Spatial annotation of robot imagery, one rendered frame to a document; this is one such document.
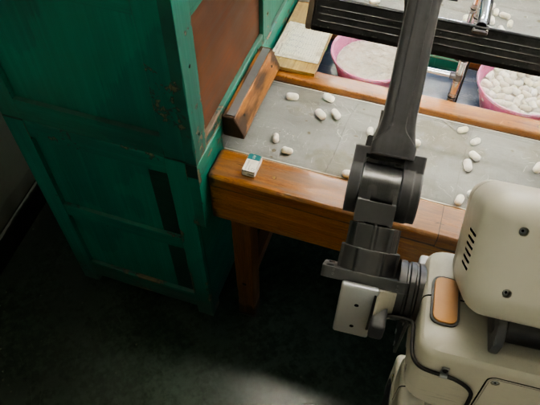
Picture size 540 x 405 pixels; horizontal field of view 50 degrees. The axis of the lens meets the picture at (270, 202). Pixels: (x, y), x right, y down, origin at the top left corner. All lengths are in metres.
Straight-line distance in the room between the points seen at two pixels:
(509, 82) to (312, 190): 0.75
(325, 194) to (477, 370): 0.78
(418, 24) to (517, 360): 0.47
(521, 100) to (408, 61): 1.02
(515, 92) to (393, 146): 1.06
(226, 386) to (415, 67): 1.40
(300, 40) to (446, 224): 0.75
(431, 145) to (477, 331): 0.92
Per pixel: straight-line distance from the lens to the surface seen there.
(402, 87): 0.84
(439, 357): 0.74
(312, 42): 1.82
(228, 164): 1.48
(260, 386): 2.00
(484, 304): 0.70
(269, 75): 1.64
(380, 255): 0.78
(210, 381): 2.01
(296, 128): 1.60
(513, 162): 1.65
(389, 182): 0.81
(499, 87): 1.84
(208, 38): 1.32
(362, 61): 1.84
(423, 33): 0.87
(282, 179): 1.45
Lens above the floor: 1.89
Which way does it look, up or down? 53 degrees down
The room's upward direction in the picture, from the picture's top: straight up
